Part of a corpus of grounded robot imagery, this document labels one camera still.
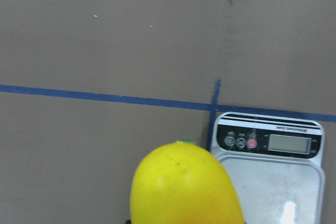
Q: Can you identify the yellow mango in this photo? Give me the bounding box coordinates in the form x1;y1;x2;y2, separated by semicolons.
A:
130;141;245;223

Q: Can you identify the digital kitchen scale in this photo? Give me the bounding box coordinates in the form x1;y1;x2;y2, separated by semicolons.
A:
208;112;325;223

